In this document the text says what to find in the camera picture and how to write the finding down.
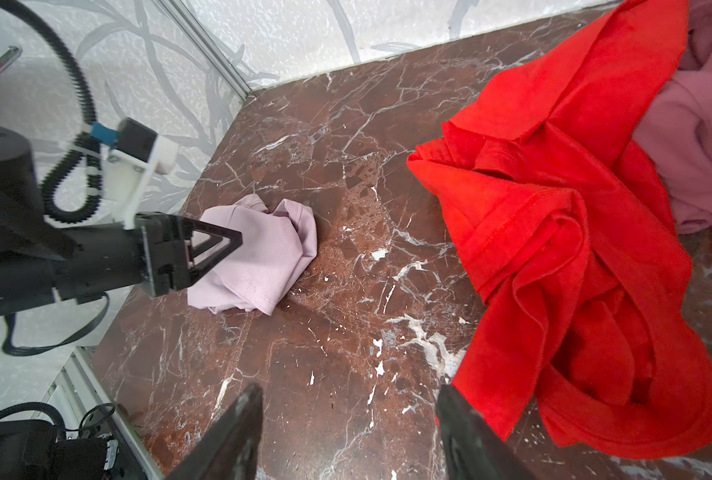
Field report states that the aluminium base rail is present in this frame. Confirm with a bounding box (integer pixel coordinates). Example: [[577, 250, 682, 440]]
[[42, 347, 165, 479]]

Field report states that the aluminium left corner post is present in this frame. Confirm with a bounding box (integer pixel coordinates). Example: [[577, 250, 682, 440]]
[[154, 0, 251, 101]]

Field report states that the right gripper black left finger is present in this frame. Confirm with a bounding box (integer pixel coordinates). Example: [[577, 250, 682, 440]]
[[166, 383, 263, 480]]

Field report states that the dusty pink ribbed cloth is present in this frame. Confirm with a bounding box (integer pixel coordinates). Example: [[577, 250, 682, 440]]
[[633, 1, 712, 234]]

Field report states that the pale lilac cloth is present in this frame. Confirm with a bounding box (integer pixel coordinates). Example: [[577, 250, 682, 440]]
[[187, 194, 318, 315]]

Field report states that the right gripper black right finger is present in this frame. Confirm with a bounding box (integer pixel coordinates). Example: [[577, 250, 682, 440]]
[[435, 385, 536, 480]]

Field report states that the red cloth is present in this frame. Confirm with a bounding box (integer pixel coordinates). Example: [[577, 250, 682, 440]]
[[408, 1, 712, 459]]

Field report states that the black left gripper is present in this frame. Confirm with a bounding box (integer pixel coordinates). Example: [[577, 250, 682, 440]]
[[53, 213, 243, 302]]

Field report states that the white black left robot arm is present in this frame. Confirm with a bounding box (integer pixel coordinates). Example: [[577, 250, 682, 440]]
[[0, 127, 243, 317]]

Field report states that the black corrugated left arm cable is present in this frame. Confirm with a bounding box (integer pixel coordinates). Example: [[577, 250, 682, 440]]
[[0, 0, 106, 226]]

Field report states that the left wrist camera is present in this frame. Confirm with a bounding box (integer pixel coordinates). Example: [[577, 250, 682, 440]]
[[87, 118, 180, 230]]

